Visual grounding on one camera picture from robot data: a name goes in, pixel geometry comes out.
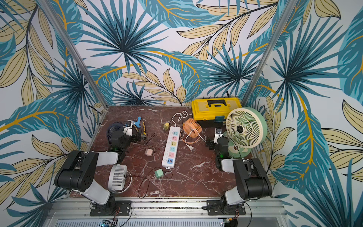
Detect pink plug adapter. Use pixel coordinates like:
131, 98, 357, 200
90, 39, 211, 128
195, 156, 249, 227
145, 148, 154, 157

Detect yellow plug adapter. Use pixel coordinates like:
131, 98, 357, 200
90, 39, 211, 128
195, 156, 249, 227
163, 123, 170, 131

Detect white power strip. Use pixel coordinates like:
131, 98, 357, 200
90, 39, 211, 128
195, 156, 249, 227
162, 126, 181, 169

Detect green plug adapter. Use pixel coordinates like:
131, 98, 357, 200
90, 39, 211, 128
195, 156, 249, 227
155, 169, 164, 179

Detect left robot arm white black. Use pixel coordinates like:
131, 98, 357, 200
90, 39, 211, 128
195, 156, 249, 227
54, 125, 142, 207

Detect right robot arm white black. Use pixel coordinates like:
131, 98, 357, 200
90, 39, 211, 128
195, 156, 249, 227
206, 137, 273, 207

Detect dark blue small fan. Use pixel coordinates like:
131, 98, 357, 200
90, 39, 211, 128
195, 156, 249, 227
107, 122, 124, 144

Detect orange small desk fan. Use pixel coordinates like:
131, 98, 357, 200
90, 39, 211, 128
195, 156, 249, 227
182, 118, 202, 145

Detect large green cream desk fan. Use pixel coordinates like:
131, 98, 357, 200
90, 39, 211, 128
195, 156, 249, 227
223, 107, 268, 158

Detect white small fan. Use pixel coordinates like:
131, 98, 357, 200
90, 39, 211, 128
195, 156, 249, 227
108, 164, 127, 192

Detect blue plastic toy figure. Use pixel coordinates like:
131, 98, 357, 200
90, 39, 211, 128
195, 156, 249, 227
134, 116, 142, 128

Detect yellow black toolbox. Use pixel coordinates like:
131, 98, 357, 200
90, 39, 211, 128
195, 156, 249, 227
192, 97, 242, 128

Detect yellow handled pliers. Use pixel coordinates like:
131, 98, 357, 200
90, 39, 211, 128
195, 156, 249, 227
136, 121, 147, 141

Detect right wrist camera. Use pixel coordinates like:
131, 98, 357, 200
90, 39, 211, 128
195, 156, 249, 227
214, 128, 223, 143

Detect white power strip cord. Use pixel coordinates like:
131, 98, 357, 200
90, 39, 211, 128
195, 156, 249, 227
169, 110, 193, 128

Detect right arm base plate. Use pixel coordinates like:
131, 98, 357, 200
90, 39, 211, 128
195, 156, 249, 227
202, 200, 246, 216

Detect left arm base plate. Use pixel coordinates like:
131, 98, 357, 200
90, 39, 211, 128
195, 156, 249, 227
90, 201, 132, 217

